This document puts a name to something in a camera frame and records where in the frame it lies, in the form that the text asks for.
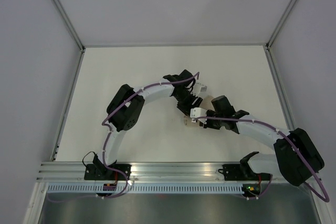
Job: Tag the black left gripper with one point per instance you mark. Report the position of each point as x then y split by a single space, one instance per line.
186 108

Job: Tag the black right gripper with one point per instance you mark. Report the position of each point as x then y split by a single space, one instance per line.
208 125

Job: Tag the beige cloth napkin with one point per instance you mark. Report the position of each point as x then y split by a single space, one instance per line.
206 104

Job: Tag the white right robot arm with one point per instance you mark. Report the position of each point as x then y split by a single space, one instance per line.
295 157

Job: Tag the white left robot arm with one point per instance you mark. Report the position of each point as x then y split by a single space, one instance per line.
124 111

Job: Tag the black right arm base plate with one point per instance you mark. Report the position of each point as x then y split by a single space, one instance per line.
241 172

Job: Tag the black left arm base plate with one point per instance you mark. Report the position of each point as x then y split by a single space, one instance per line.
93 173

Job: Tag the white slotted cable duct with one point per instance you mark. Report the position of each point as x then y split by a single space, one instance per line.
147 188

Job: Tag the aluminium mounting rail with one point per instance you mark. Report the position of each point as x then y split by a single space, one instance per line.
166 172

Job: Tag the right aluminium frame post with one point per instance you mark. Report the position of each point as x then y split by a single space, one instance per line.
281 22

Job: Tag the aluminium frame post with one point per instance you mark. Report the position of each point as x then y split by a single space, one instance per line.
281 22
65 18

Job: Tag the left aluminium frame post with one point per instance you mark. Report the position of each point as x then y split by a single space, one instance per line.
65 18

